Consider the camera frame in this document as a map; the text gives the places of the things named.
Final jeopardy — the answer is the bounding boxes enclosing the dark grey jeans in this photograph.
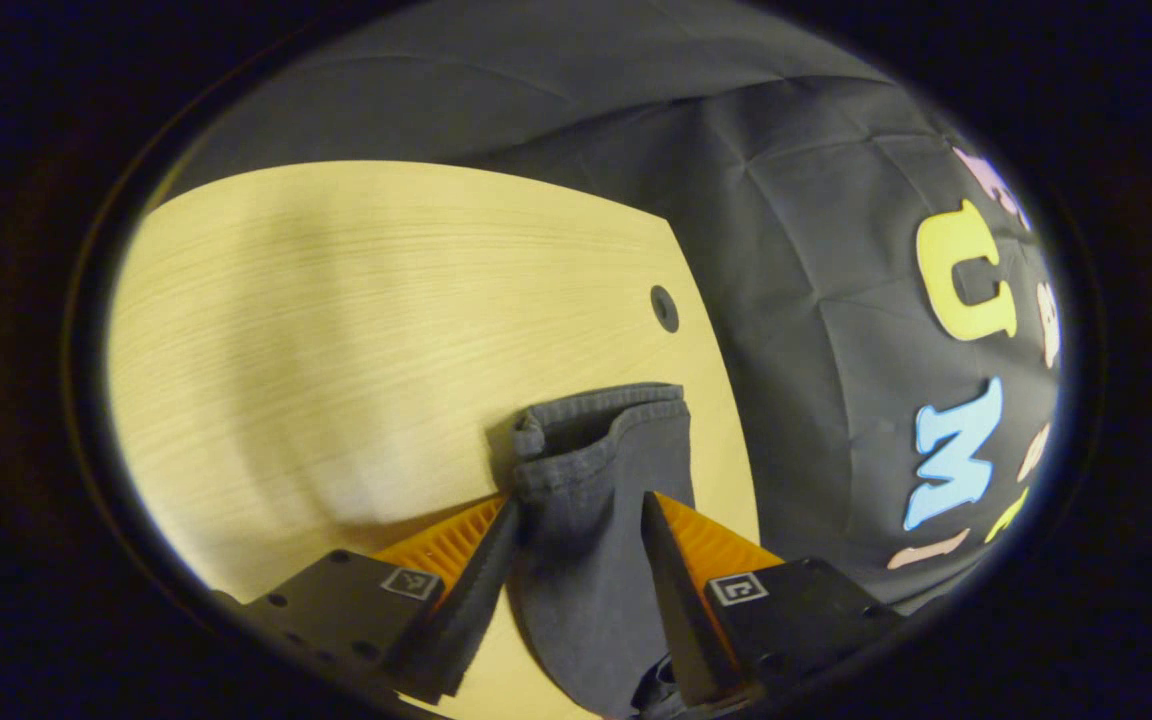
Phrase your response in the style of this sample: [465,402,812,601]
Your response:
[489,382,699,719]

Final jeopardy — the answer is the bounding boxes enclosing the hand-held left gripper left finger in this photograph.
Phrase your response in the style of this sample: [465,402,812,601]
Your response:
[234,495,523,701]

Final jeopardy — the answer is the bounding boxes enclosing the black backdrop cloth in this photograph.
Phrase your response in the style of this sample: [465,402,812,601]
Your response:
[174,0,1065,613]

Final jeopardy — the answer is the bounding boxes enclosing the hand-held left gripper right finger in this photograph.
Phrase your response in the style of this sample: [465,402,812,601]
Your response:
[640,490,907,709]

